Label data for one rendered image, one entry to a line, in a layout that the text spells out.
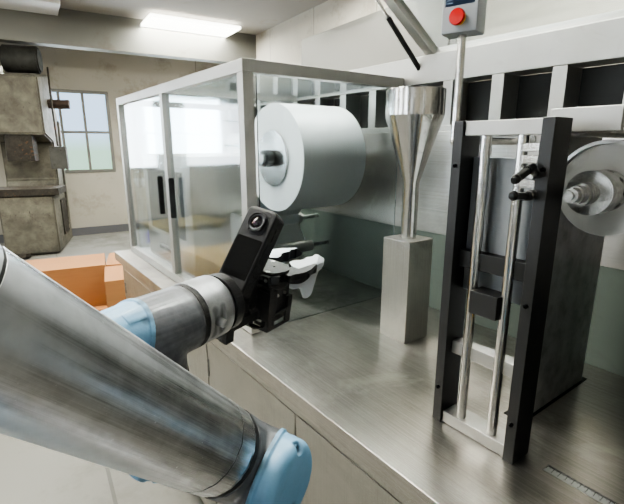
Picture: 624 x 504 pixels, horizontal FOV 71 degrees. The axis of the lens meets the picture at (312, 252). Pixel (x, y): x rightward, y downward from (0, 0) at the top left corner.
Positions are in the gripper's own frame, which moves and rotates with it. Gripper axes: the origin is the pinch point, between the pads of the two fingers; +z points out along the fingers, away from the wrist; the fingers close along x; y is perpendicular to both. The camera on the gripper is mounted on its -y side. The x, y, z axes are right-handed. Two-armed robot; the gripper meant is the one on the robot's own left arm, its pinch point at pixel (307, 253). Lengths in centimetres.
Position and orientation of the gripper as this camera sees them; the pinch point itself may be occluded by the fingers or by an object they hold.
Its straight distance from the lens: 68.9
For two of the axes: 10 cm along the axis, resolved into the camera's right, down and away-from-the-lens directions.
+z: 5.4, -2.0, 8.2
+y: -1.1, 9.4, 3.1
